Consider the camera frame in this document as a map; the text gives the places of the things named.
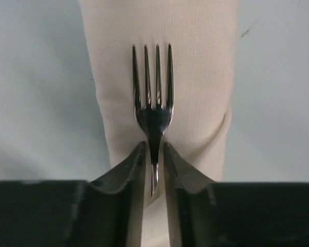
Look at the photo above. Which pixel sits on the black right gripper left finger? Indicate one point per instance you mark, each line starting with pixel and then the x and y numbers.
pixel 105 212

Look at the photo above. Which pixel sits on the silver metal fork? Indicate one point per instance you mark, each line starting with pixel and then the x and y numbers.
pixel 154 120

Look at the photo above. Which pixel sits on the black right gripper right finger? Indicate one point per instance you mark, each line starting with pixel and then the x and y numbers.
pixel 202 212

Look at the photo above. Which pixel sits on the white cloth napkin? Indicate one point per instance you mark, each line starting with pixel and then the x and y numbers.
pixel 203 38

